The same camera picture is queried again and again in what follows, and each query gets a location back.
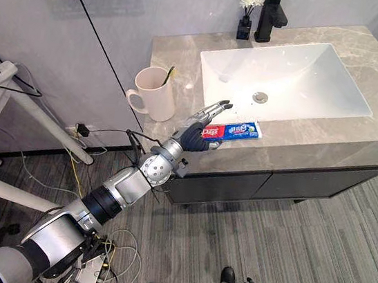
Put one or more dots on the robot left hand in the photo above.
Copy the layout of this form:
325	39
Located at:
194	137

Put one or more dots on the blue red toothpaste box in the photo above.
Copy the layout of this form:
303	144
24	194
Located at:
239	130

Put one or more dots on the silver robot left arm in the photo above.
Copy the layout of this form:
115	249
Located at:
127	185

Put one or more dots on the cream ceramic mug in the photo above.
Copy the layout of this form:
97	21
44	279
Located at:
156	99

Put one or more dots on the dark cabinet door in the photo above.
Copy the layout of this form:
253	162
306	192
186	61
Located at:
323	183
218	187

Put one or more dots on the green toothbrush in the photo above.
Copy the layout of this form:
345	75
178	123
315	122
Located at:
169	73

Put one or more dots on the metal sink drain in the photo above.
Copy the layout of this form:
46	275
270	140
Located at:
260	97

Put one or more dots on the dark vanity cabinet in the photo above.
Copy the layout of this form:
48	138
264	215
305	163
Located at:
274	180

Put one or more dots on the black plug adapter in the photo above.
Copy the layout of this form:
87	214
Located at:
83	130

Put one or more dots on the white rectangular sink basin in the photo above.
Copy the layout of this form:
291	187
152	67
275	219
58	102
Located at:
288	74

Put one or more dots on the black diffuser bottle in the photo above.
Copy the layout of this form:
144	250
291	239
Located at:
243	30

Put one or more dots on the black faucet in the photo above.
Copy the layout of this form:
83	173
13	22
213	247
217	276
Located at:
270	16

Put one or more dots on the grey box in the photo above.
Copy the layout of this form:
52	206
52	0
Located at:
88	274

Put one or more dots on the white desk frame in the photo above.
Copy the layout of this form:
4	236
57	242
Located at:
39	111

